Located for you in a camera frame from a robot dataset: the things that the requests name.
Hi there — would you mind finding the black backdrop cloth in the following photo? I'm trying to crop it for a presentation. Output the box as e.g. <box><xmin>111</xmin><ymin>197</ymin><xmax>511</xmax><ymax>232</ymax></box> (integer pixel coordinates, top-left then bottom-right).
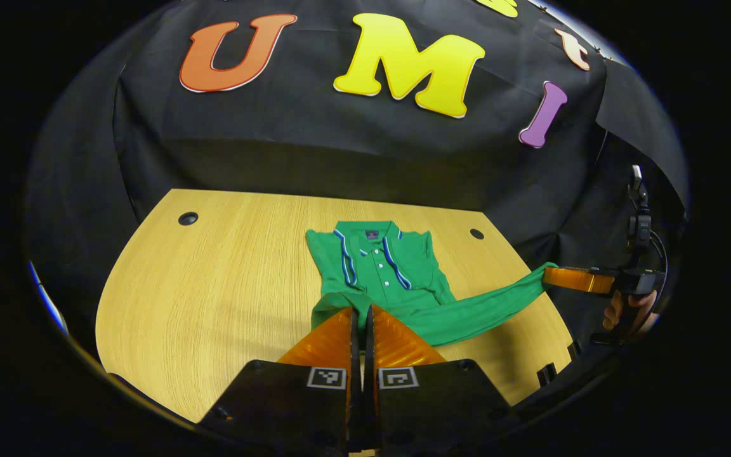
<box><xmin>23</xmin><ymin>0</ymin><xmax>690</xmax><ymax>356</ymax></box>

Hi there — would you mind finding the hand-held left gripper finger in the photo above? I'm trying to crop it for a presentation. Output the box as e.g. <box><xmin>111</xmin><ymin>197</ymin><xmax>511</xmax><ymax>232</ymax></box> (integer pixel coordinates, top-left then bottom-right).
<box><xmin>363</xmin><ymin>303</ymin><xmax>512</xmax><ymax>457</ymax></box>
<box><xmin>204</xmin><ymin>306</ymin><xmax>362</xmax><ymax>457</ymax></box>

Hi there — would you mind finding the green T-shirt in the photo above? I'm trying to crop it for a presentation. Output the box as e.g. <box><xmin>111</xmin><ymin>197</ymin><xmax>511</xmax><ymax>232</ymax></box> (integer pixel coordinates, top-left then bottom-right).
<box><xmin>305</xmin><ymin>220</ymin><xmax>558</xmax><ymax>348</ymax></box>

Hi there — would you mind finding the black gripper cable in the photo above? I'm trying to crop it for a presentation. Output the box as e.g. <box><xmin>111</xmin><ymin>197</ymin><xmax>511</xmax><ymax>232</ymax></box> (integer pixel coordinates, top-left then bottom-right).
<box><xmin>650</xmin><ymin>228</ymin><xmax>669</xmax><ymax>275</ymax></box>

